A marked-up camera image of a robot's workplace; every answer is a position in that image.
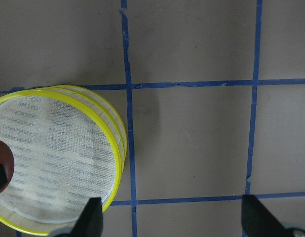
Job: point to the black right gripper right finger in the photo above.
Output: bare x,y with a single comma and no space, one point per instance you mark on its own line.
258,221

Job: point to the brown bun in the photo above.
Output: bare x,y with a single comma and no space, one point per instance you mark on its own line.
7,160

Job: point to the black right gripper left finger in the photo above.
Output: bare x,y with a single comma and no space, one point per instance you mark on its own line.
89,223

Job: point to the yellow steamer layer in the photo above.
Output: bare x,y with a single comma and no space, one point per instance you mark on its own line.
103,108
64,154

